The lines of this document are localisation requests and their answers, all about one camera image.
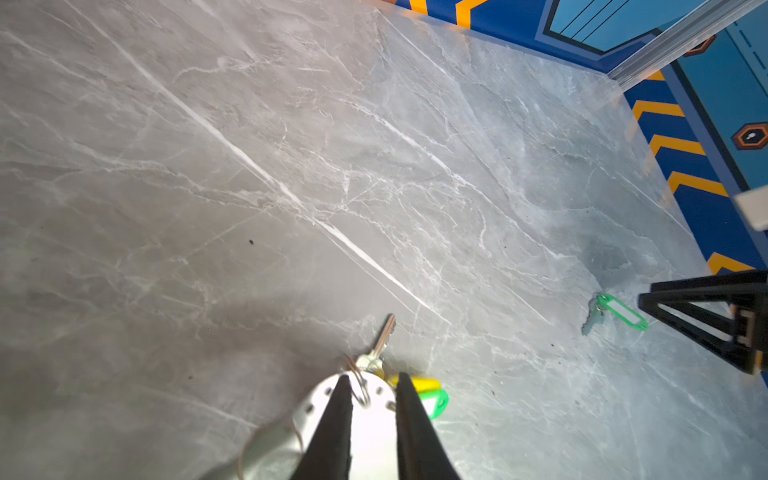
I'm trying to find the grey metal key holder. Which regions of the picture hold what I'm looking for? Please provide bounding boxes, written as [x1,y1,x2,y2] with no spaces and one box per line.
[203,314,398,479]

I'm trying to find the green key tag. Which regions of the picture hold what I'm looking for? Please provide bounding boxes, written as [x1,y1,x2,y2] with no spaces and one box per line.
[418,389,450,420]
[581,293,649,336]

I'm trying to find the right aluminium corner post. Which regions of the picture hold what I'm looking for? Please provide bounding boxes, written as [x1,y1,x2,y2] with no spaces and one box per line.
[607,0,766,92]

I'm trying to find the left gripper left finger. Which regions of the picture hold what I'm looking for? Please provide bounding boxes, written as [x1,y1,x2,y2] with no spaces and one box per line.
[292,375,353,480]

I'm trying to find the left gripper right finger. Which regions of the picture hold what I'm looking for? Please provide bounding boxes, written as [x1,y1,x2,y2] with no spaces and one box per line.
[395,373,460,480]

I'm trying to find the yellow key tag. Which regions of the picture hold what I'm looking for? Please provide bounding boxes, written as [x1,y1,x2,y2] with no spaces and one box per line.
[387,377,442,395]

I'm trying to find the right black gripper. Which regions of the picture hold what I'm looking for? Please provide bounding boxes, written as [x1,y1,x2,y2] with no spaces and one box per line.
[637,270,767,375]

